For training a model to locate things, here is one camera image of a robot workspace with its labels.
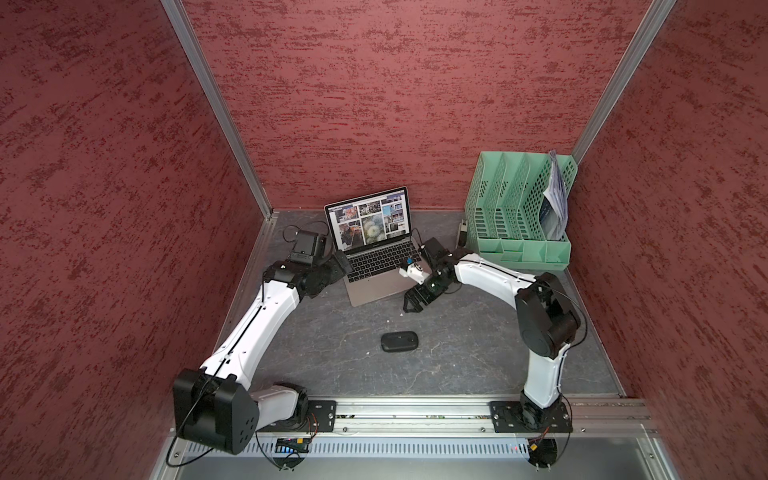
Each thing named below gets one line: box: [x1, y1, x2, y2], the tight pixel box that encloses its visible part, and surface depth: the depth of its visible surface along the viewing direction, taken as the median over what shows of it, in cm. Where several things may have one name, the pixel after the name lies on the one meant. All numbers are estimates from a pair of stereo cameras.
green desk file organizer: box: [465, 151, 578, 271], surface depth 108 cm
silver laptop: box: [324, 186, 423, 307], surface depth 105 cm
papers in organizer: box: [540, 150, 568, 241], surface depth 102 cm
